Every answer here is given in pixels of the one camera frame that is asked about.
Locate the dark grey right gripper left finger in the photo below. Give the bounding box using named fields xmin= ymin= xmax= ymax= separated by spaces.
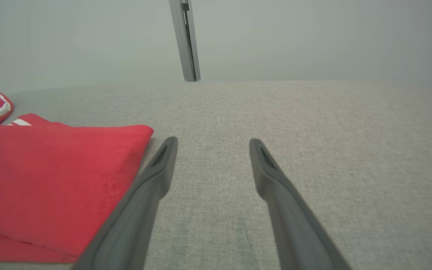
xmin=72 ymin=136 xmax=179 ymax=270

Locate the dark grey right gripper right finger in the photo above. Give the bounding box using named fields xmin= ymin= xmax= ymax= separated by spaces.
xmin=249 ymin=138 xmax=352 ymax=270

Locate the red jersey with white sleeves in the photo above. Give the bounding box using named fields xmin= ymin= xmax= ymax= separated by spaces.
xmin=0 ymin=113 xmax=155 ymax=263

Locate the grey metal partition post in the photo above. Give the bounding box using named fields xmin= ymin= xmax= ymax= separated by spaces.
xmin=169 ymin=0 xmax=201 ymax=82

